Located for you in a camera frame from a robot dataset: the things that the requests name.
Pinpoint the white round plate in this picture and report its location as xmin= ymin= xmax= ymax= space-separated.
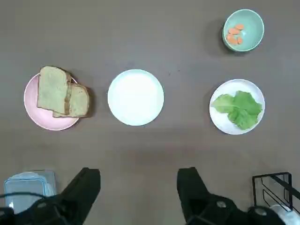
xmin=209 ymin=79 xmax=266 ymax=135
xmin=107 ymin=69 xmax=165 ymax=126

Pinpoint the clear plastic container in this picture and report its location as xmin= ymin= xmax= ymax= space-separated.
xmin=4 ymin=170 xmax=57 ymax=209

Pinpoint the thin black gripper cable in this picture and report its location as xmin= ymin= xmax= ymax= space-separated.
xmin=0 ymin=191 xmax=46 ymax=201

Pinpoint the black wire cup rack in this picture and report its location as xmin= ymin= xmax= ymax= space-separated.
xmin=252 ymin=172 xmax=300 ymax=211

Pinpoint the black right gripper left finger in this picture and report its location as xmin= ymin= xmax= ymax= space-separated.
xmin=0 ymin=167 xmax=101 ymax=225

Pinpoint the pink round plate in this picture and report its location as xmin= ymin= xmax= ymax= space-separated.
xmin=23 ymin=73 xmax=80 ymax=131

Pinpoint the green bowl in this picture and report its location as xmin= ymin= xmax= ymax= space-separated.
xmin=222 ymin=9 xmax=265 ymax=53

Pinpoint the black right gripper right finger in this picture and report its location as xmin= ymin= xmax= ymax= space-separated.
xmin=177 ymin=167 xmax=288 ymax=225

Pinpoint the brown bread slice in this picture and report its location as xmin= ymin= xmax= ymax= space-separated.
xmin=37 ymin=66 xmax=72 ymax=115
xmin=52 ymin=83 xmax=91 ymax=118

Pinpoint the green lettuce leaf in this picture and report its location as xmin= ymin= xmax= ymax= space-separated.
xmin=211 ymin=90 xmax=263 ymax=130

